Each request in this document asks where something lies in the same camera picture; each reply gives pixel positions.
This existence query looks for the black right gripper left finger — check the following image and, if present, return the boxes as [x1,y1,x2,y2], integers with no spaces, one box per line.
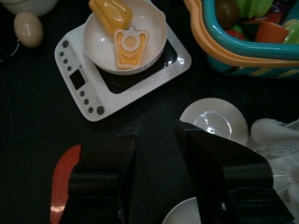
[58,127,137,224]

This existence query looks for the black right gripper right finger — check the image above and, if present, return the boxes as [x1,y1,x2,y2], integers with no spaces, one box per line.
[172,120,295,224]

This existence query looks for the white toy kettle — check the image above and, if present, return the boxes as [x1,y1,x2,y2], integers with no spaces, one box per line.
[0,0,60,18]

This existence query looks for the white toy plate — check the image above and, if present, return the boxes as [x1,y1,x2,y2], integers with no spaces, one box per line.
[161,197,203,224]

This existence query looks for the white toy strainer spoon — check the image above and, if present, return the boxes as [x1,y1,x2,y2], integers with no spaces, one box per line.
[248,117,299,158]

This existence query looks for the white toy induction cooker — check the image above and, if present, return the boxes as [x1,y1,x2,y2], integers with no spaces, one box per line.
[53,22,192,123]

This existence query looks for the yellow toy pepper slice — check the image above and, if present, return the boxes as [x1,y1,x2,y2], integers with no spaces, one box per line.
[112,25,150,70]

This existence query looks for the teal and orange toy basket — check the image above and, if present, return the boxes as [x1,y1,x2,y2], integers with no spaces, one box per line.
[181,0,299,80]

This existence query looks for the white bowl on scale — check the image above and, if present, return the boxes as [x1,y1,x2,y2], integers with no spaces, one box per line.
[81,0,168,76]

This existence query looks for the orange toy carrot piece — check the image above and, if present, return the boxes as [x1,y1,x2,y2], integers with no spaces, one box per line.
[255,20,289,45]

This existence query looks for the light green toy vegetable piece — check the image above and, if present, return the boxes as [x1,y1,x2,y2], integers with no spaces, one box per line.
[281,18,299,46]

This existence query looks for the beige toy egg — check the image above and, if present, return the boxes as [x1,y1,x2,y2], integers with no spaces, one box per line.
[13,11,44,49]

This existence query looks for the yellow toy bell pepper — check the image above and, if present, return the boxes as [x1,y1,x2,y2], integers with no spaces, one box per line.
[88,0,134,37]

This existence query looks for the red toy tomato piece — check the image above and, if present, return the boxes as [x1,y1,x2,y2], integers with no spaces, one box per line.
[244,11,283,25]

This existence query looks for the brown toy kiwi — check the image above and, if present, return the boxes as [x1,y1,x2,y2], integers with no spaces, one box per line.
[215,0,240,30]

